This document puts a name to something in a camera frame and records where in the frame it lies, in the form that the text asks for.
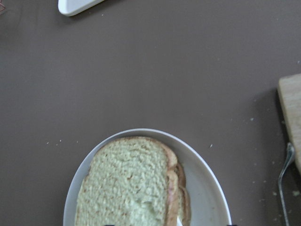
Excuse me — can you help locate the copper wire bottle rack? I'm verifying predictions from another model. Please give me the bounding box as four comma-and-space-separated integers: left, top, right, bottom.
0, 1, 6, 13

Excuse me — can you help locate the fried egg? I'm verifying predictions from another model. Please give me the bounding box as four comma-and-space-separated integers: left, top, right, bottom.
177, 218, 182, 226

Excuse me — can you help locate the cream rabbit tray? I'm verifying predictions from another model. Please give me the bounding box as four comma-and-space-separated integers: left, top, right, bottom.
58, 0, 104, 16

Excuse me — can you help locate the white plate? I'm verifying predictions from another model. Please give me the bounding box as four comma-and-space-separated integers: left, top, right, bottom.
63, 128, 232, 226

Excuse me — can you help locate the bread slice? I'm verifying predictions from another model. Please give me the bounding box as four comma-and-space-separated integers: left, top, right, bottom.
75, 137, 179, 226
175, 163, 191, 226

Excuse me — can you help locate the wooden cutting board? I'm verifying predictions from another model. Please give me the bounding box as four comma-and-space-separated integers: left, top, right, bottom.
277, 74, 301, 170

